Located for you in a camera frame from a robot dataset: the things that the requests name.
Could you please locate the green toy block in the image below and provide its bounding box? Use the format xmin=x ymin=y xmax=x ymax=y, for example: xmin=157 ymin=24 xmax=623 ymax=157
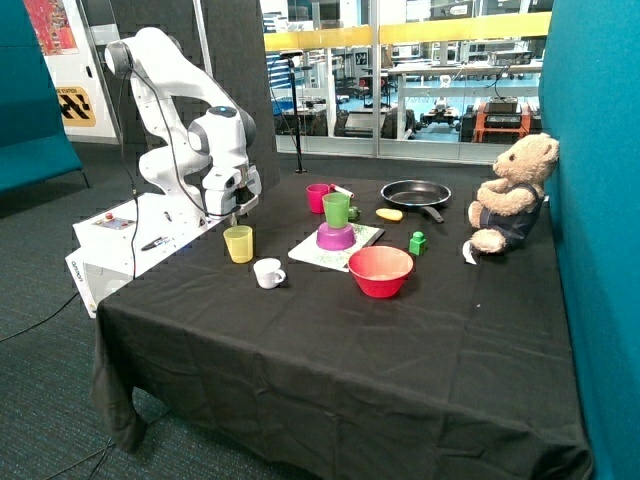
xmin=409 ymin=231 xmax=427 ymax=256

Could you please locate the white ceramic mug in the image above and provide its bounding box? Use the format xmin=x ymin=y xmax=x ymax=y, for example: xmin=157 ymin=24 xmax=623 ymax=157
xmin=253 ymin=258 xmax=286 ymax=290

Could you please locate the black tripod stand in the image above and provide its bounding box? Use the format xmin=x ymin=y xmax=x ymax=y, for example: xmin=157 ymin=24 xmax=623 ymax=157
xmin=279 ymin=49 xmax=307 ymax=174

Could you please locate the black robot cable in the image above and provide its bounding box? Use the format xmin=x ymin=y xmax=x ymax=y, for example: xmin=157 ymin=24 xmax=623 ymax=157
xmin=0 ymin=64 xmax=236 ymax=344

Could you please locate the beige teddy bear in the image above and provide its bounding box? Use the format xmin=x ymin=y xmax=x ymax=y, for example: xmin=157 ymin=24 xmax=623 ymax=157
xmin=462 ymin=133 xmax=559 ymax=264

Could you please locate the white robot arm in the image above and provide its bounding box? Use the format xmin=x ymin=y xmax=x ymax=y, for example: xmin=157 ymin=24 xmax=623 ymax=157
xmin=105 ymin=27 xmax=262 ymax=224

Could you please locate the red wall poster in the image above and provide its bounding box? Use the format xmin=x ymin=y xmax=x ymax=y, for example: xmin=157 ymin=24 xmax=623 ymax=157
xmin=23 ymin=0 xmax=79 ymax=56

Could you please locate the orange black equipment rack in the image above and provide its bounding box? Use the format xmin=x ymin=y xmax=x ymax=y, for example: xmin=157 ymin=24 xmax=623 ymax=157
xmin=472 ymin=97 xmax=531 ymax=144

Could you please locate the yellow black sign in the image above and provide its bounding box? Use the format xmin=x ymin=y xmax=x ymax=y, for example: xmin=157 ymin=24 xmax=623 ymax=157
xmin=56 ymin=86 xmax=96 ymax=128

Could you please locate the purple upturned plastic bowl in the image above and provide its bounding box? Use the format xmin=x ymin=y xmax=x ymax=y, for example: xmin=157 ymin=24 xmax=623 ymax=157
xmin=316 ymin=222 xmax=356 ymax=251

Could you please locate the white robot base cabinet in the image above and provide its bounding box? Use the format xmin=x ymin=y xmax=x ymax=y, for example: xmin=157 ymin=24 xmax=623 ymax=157
xmin=66 ymin=193 xmax=219 ymax=318

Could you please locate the yellow toy vegetable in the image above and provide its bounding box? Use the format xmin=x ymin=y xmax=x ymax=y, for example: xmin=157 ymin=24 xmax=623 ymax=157
xmin=375 ymin=208 xmax=404 ymax=222

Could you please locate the red and white marker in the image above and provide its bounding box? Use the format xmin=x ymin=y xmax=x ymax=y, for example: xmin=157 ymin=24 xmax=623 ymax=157
xmin=330 ymin=183 xmax=355 ymax=198

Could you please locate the yellow plastic cup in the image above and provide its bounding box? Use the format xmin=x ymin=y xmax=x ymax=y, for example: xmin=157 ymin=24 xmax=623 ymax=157
xmin=223 ymin=225 xmax=254 ymax=264

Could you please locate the teal sofa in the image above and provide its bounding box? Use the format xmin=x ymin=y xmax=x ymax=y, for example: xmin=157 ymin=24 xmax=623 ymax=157
xmin=0 ymin=1 xmax=83 ymax=193

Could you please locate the pink-red plastic cup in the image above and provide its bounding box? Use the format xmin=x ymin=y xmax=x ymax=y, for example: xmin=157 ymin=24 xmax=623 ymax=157
xmin=306 ymin=183 xmax=331 ymax=214

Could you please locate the green plastic cup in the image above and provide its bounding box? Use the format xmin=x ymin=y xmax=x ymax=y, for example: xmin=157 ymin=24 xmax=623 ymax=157
xmin=322 ymin=192 xmax=350 ymax=229

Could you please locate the black tablecloth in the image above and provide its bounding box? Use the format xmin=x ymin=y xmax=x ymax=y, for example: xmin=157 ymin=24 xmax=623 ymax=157
xmin=91 ymin=176 xmax=594 ymax=479

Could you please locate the black pen on cabinet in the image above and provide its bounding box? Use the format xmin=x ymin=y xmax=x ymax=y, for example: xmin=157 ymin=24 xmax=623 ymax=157
xmin=141 ymin=237 xmax=165 ymax=251

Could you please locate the red plastic bowl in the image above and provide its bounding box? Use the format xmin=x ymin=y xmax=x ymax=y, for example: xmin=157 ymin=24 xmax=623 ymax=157
xmin=347 ymin=246 xmax=414 ymax=299

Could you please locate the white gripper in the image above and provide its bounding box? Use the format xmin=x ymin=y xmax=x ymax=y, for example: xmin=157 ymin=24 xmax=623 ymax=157
xmin=202 ymin=164 xmax=262 ymax=226

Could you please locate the black frying pan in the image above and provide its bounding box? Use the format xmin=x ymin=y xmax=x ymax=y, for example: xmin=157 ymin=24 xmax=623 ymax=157
xmin=380 ymin=180 xmax=452 ymax=224

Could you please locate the green speckled cutting board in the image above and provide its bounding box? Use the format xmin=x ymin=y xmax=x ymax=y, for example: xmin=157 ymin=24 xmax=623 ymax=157
xmin=288 ymin=224 xmax=385 ymax=272

